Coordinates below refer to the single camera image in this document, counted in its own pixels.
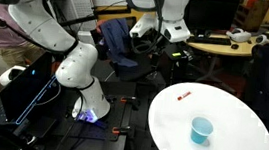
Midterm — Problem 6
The red Expo marker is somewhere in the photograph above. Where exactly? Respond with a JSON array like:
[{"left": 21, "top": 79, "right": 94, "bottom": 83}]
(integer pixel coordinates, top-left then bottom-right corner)
[{"left": 177, "top": 92, "right": 192, "bottom": 101}]

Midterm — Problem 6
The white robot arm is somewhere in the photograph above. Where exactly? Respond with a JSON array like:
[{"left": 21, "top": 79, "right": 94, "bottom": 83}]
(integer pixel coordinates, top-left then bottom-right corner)
[{"left": 0, "top": 0, "right": 190, "bottom": 122}]

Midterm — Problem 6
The blue plastic cup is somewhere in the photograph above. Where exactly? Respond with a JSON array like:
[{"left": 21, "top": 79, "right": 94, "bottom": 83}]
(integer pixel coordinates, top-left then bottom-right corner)
[{"left": 190, "top": 117, "right": 213, "bottom": 144}]

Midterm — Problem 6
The orange black clamp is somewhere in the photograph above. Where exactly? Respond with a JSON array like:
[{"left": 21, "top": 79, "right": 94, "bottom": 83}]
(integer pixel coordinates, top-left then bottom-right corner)
[
  {"left": 112, "top": 126, "right": 132, "bottom": 135},
  {"left": 120, "top": 96, "right": 139, "bottom": 104}
]

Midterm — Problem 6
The black office chair with jacket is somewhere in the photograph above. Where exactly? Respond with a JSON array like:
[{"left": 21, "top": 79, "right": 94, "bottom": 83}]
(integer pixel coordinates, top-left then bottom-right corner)
[{"left": 91, "top": 18, "right": 153, "bottom": 82}]

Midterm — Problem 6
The black keyboard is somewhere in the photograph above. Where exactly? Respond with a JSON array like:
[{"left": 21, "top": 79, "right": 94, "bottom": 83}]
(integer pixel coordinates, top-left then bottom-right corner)
[{"left": 187, "top": 36, "right": 231, "bottom": 46}]

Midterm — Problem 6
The round white table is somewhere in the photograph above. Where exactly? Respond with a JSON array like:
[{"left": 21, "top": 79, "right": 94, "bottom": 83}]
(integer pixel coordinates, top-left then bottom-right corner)
[{"left": 148, "top": 82, "right": 269, "bottom": 150}]

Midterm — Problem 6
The white VR headset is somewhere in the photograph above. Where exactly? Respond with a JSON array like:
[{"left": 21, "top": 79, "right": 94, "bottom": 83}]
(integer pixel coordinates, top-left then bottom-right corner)
[{"left": 226, "top": 28, "right": 251, "bottom": 43}]

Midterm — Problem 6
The black laptop screen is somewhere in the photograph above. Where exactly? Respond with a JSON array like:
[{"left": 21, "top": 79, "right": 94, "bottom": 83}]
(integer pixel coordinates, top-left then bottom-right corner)
[{"left": 0, "top": 53, "right": 57, "bottom": 125}]

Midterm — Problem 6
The person in purple shirt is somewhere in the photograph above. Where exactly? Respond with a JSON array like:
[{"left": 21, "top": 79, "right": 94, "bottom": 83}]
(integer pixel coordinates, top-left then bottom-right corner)
[{"left": 0, "top": 0, "right": 50, "bottom": 71}]

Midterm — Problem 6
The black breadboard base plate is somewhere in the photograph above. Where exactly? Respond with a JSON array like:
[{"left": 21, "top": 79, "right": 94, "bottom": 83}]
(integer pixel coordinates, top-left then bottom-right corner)
[{"left": 32, "top": 84, "right": 133, "bottom": 150}]

